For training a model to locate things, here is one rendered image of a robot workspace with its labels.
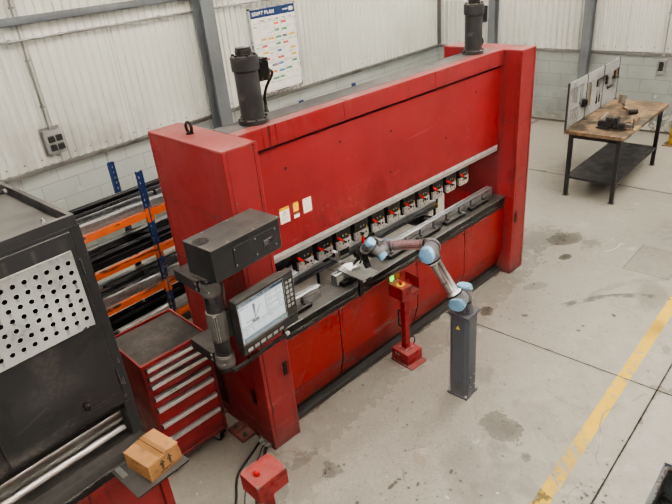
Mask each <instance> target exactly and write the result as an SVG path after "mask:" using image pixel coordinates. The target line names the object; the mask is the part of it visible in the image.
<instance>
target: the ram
mask: <svg viewBox="0 0 672 504"><path fill-rule="evenodd" d="M500 74H501V67H495V68H493V69H490V70H487V71H484V72H481V73H478V74H476V75H473V76H470V77H467V78H464V79H461V80H459V81H456V82H453V83H450V84H447V85H445V86H442V87H439V88H436V89H433V90H430V91H428V92H425V93H422V94H419V95H416V96H413V97H411V98H408V99H405V100H402V101H399V102H397V103H394V104H391V105H388V106H385V107H382V108H380V109H377V110H374V111H371V112H368V113H365V114H363V115H360V116H357V117H354V118H351V119H349V120H346V121H343V122H340V123H337V124H334V125H332V126H329V127H326V128H323V129H320V130H318V131H315V132H312V133H309V134H306V135H303V136H301V137H298V138H295V139H292V140H289V141H287V142H284V143H281V144H278V145H275V146H272V147H270V148H267V149H264V150H261V151H258V157H259V164H260V170H261V177H262V183H263V190H264V196H265V203H266V209H267V213H268V214H271V215H275V216H278V217H280V213H279V209H281V208H284V207H286V206H288V205H289V213H290V220H291V221H289V222H286V223H284V224H282V225H281V220H280V219H278V222H279V229H280V236H281V243H282V247H281V248H280V249H278V250H276V251H274V252H273V255H274V256H275V255H277V254H279V253H281V252H283V251H285V250H287V249H289V248H291V247H293V246H295V245H297V244H299V243H301V242H303V241H305V240H307V239H309V238H311V237H313V236H315V235H317V234H319V233H321V232H323V231H325V230H327V229H329V228H331V227H333V226H335V225H337V224H339V223H341V222H343V221H345V220H347V219H349V218H351V217H353V216H355V215H357V214H359V213H361V212H363V211H365V210H367V209H369V208H371V207H373V206H375V205H377V204H379V203H381V202H383V201H385V200H387V199H389V198H391V197H393V196H395V195H397V194H399V193H401V192H403V191H405V190H407V189H409V188H411V187H413V186H415V185H417V184H419V183H421V182H423V181H425V180H427V179H429V178H431V177H433V176H435V175H437V174H439V173H441V172H443V171H445V170H447V169H449V168H451V167H453V166H455V165H457V164H459V163H461V162H463V161H465V160H467V159H469V158H471V157H473V156H475V155H477V154H479V153H481V152H483V151H485V150H487V149H489V148H491V147H493V146H495V145H497V143H498V120H499V97H500ZM495 151H497V148H496V149H494V150H492V151H490V152H488V153H486V154H484V155H482V156H480V157H478V158H476V159H474V160H472V161H470V162H468V163H466V164H464V165H462V166H460V167H458V168H456V169H454V170H452V171H450V172H448V173H446V174H444V175H442V176H440V177H438V178H436V179H434V180H432V181H430V182H428V183H426V184H424V185H422V186H420V187H418V188H416V189H414V190H412V191H410V192H408V193H407V194H405V195H403V196H401V197H399V198H397V199H395V200H393V201H391V202H389V203H387V204H385V205H383V206H381V207H379V208H377V209H375V210H373V211H371V212H369V213H367V214H365V215H363V216H361V217H359V218H357V219H355V220H353V221H351V222H349V223H347V224H345V225H343V226H341V227H339V228H337V229H335V230H333V231H331V232H329V233H327V234H325V235H323V236H321V237H319V238H317V239H315V240H313V241H311V242H309V243H307V244H306V245H304V246H302V247H300V248H298V249H296V250H294V251H292V252H290V253H288V254H286V255H284V256H282V257H280V258H278V259H276V260H274V262H275V264H276V263H278V262H279V261H281V260H283V259H285V258H287V257H289V256H291V255H293V254H295V253H297V252H299V251H301V250H303V249H305V248H307V247H309V246H311V245H313V244H315V243H317V242H319V241H321V240H323V239H325V238H327V237H328V236H330V235H332V234H334V233H336V232H338V231H340V230H342V229H344V228H346V227H348V226H350V225H352V224H354V223H356V222H358V221H360V220H362V219H364V218H366V217H368V216H370V215H372V214H374V213H376V212H378V211H379V210H381V209H383V208H385V207H387V206H389V205H391V204H393V203H395V202H397V201H399V200H401V199H403V198H405V197H407V196H409V195H411V194H413V193H415V192H417V191H419V190H421V189H423V188H425V187H427V186H428V185H430V184H432V183H434V182H436V181H438V180H440V179H442V178H444V177H446V176H448V175H450V174H452V173H454V172H456V171H458V170H460V169H462V168H464V167H466V166H468V165H470V164H472V163H474V162H476V161H477V160H479V159H481V158H483V157H485V156H487V155H489V154H491V153H493V152H495ZM309 196H311V201H312V211H310V212H307V213H305V214H304V212H303V204H302V199H304V198H306V197H309ZM297 201H298V205H299V210H298V211H296V212H294V211H293V203H295V202H297ZM298 212H299V213H300V216H299V217H297V218H294V214H296V213H298Z"/></svg>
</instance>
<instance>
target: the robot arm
mask: <svg viewBox="0 0 672 504"><path fill-rule="evenodd" d="M358 247H359V248H358V249H356V250H354V252H353V253H352V254H353V255H354V257H356V258H355V259H353V258H351V261H352V263H353V264H352V266H355V265H356V264H357V263H358V261H360V262H359V263H362V262H363V264H364V267H365V268H369V267H371V264H370V261H369V258H368V256H367V254H368V253H369V252H371V253H372V254H373V255H374V256H375V257H377V258H378V259H379V260H381V261H383V260H384V258H385V257H386V256H387V255H388V253H387V251H388V250H420V252H419V259H420V260H421V262H423V263H425V264H426V265H427V266H430V267H431V268H432V270H433V272H434V273H435V275H436V277H437V278H438V280H439V281H440V283H441V285H442V286H443V288H444V290H445V291H446V293H447V296H446V297H447V298H448V300H449V307H450V309H452V310H453V311H454V312H455V313H456V314H457V315H460V316H469V315H471V314H473V313H474V306H473V303H472V289H473V288H472V284H470V283H468V282H459V283H457V284H455V283H454V281H453V280H452V278H451V276H450V275H449V273H448V271H447V270H446V268H445V266H444V265H443V263H442V262H441V256H440V254H439V252H440V250H441V244H440V242H439V241H438V240H436V239H434V238H423V239H419V240H391V239H389V238H387V239H385V240H383V241H382V243H381V244H380V245H379V246H378V245H377V244H376V241H375V239H374V238H372V237H368V238H367V239H366V240H365V241H364V243H363V244H362V245H360V246H358Z"/></svg>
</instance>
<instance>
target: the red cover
mask: <svg viewBox="0 0 672 504"><path fill-rule="evenodd" d="M501 65H503V49H492V50H489V51H486V52H484V53H483V54H479V55H473V56H470V57H467V58H464V59H461V60H458V61H454V62H451V63H448V64H445V65H442V66H439V67H436V68H433V69H429V70H426V71H423V72H420V73H417V74H414V75H411V76H407V77H404V78H401V79H398V80H395V81H392V82H389V83H386V84H382V85H379V86H376V87H373V88H370V89H367V90H364V91H360V92H357V93H354V94H351V95H348V96H345V97H342V98H339V99H335V100H332V101H329V102H326V103H323V104H320V105H317V106H313V107H310V108H307V109H304V110H301V111H298V112H295V113H292V114H288V115H285V116H282V117H279V118H276V119H273V120H270V121H268V122H267V123H265V124H262V125H258V126H251V127H248V128H245V129H241V130H238V131H235V132H232V133H229V135H233V136H237V137H241V138H245V139H249V140H253V141H256V144H257V151H261V150H264V149H267V148H270V147H272V146H275V145H278V144H281V143H284V142H287V141H289V140H292V139H295V138H298V137H301V136H303V135H306V134H309V133H312V132H315V131H318V130H320V129H323V128H326V127H329V126H332V125H334V124H337V123H340V122H343V121H346V120H349V119H351V118H354V117H357V116H360V115H363V114H365V113H368V112H371V111H374V110H377V109H380V108H382V107H385V106H388V105H391V104H394V103H397V102H399V101H402V100H405V99H408V98H411V97H413V96H416V95H419V94H422V93H425V92H428V91H430V90H433V89H436V88H439V87H442V86H445V85H447V84H450V83H453V82H456V81H459V80H461V79H464V78H467V77H470V76H473V75H476V74H478V73H481V72H484V71H487V70H490V69H493V68H495V67H498V66H501Z"/></svg>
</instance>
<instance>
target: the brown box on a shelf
mask: <svg viewBox="0 0 672 504"><path fill-rule="evenodd" d="M177 443H178V442H177V441H175V440H173V439H172V438H170V437H168V436H166V435H165V434H163V433H161V432H159V431H157V430H156V429H154V428H153V429H152V430H150V431H149V432H147V433H146V434H145V435H143V436H142V437H140V438H139V440H137V441H136V442H135V443H134V444H133V445H131V446H130V447H129V448H128V449H127V450H126V451H125V452H123V454H124V457H125V460H126V461H125V462H123V463H122V464H120V465H119V466H117V467H116V468H115V469H113V470H112V474H113V475H114V476H115V477H116V478H117V479H119V480H120V481H121V482H122V483H123V484H124V485H125V486H126V487H127V488H128V489H129V490H130V491H131V492H132V493H133V494H134V495H135V496H136V497H137V498H138V499H140V498H141V497H142V496H144V495H145V494H146V493H148V492H149V491H150V490H152V489H153V488H154V487H156V486H157V485H158V484H160V483H161V482H162V481H164V480H165V479H166V478H167V477H169V476H170V475H171V474H173V473H174V472H175V471H177V470H178V469H179V468H181V467H182V466H183V465H185V464H186V463H187V462H189V459H187V458H186V457H185V456H184V455H182V454H181V451H180V449H179V447H178V445H177Z"/></svg>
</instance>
